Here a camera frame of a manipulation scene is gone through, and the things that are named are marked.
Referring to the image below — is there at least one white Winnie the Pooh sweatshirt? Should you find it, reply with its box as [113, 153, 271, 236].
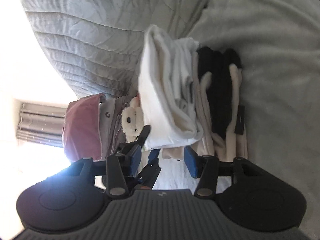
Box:
[138, 25, 203, 150]

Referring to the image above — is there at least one white plush dog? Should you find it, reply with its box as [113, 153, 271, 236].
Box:
[121, 97, 144, 142]

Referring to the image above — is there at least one folded grey quilt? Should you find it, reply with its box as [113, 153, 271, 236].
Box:
[99, 96, 131, 159]

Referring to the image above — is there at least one mauve pillow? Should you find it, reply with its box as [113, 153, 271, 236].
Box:
[62, 93, 105, 162]

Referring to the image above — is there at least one grey curtain right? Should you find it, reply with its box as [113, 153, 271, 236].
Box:
[16, 103, 66, 148]

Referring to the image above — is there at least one cream folded garment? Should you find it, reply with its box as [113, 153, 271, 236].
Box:
[162, 45, 249, 163]

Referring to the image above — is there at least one grey quilted headboard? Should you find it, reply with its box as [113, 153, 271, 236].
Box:
[22, 0, 208, 98]

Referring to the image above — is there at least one grey bed sheet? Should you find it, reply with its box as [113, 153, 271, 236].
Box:
[152, 0, 319, 239]

